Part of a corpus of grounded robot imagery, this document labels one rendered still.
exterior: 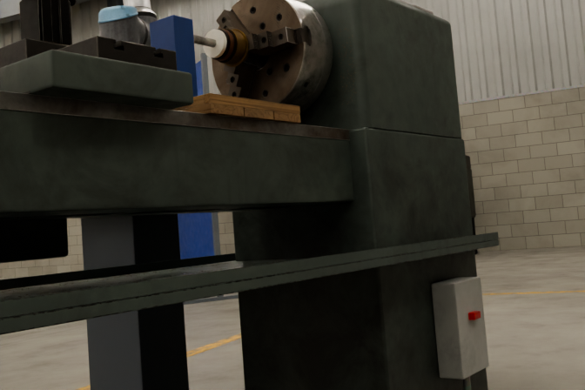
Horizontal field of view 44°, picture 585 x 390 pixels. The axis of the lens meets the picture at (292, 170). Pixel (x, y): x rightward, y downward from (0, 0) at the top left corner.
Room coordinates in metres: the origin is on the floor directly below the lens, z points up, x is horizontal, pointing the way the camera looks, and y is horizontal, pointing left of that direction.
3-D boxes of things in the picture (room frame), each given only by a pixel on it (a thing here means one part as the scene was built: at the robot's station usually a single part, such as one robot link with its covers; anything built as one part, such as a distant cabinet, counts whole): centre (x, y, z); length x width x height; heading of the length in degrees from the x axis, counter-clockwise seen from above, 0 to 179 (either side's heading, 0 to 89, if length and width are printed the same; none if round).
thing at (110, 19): (2.13, 0.49, 1.27); 0.13 x 0.12 x 0.14; 163
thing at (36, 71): (1.35, 0.47, 0.90); 0.53 x 0.30 x 0.06; 53
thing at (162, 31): (1.58, 0.25, 1.00); 0.08 x 0.06 x 0.23; 53
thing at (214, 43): (1.65, 0.20, 1.08); 0.13 x 0.07 x 0.07; 143
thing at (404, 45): (2.19, -0.19, 1.06); 0.59 x 0.48 x 0.39; 143
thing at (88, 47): (1.37, 0.43, 0.95); 0.43 x 0.18 x 0.04; 53
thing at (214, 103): (1.64, 0.21, 0.89); 0.36 x 0.30 x 0.04; 53
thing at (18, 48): (1.43, 0.46, 1.00); 0.20 x 0.10 x 0.05; 143
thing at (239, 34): (1.74, 0.13, 1.08); 0.09 x 0.09 x 0.09; 53
